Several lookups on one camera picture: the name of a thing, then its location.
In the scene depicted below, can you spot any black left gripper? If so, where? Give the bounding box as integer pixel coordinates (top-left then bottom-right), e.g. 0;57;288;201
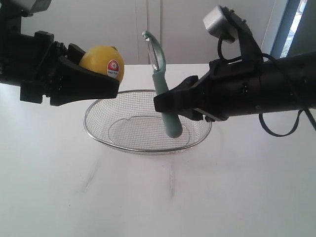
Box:
0;9;119;106

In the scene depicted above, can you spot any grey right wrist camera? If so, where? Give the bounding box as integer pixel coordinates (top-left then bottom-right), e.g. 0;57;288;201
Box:
203;5;238;44

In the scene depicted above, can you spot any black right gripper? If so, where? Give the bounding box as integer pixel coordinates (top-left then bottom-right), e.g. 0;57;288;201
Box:
154;59;266;121

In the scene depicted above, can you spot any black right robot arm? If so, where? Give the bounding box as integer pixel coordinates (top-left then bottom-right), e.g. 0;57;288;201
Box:
154;53;316;122

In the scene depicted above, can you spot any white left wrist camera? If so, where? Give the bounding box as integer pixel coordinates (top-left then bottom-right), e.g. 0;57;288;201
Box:
9;0;51;13

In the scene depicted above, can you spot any yellow lemon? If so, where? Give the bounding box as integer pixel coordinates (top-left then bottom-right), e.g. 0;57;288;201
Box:
79;45;125;83

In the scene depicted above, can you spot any teal handled peeler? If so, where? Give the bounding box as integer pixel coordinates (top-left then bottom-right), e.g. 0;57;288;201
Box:
142;31;183;139

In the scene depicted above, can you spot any oval wire mesh basket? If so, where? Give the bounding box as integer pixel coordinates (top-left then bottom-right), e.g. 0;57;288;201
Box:
83;89;212;155

